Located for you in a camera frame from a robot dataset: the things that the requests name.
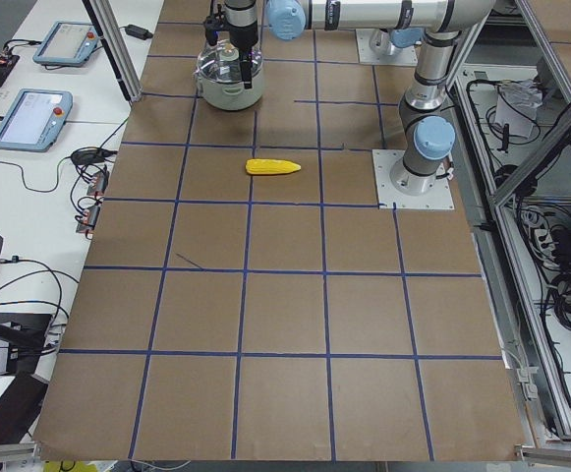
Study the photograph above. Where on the near blue teach pendant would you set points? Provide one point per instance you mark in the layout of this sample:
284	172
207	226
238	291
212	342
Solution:
35	119

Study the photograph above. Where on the brown paper table cover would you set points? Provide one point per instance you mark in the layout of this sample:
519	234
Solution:
222	315

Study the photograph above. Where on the far blue teach pendant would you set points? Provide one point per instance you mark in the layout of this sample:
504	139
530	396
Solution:
67	44

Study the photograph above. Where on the black power adapter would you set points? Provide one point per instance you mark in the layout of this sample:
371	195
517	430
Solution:
138	32

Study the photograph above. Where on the aluminium frame post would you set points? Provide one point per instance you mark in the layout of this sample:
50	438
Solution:
104	22

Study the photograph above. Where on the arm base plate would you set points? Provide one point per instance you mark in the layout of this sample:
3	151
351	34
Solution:
397	188
393	47

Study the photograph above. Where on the blue teach pendant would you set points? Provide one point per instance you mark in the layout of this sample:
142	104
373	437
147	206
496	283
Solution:
35	119
67	44

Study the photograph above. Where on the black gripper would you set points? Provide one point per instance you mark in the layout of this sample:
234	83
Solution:
242	35

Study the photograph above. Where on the pale green steel pot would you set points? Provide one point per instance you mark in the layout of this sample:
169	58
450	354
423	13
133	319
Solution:
234	97

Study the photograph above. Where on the yellow corn cob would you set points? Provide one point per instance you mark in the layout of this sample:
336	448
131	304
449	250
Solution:
271	167

